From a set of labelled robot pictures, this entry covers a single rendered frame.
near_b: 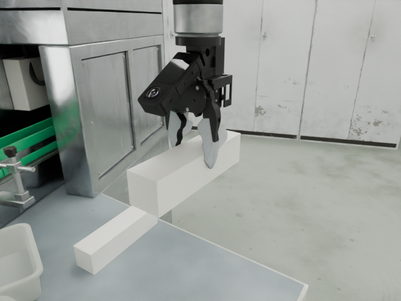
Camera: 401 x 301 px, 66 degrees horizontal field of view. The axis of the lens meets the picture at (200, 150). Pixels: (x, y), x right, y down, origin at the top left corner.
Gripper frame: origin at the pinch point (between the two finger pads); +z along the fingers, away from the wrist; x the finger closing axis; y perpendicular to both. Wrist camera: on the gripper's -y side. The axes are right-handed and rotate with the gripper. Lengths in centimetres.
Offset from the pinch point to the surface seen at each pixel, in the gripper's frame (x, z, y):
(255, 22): 127, -20, 278
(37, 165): 65, 21, 4
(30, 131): 77, 13, 9
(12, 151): 50, 8, -9
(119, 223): 26.9, 27.4, 3.6
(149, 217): 24.6, 29.5, 12.3
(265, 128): 108, 95, 286
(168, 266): 10.5, 33.4, 4.1
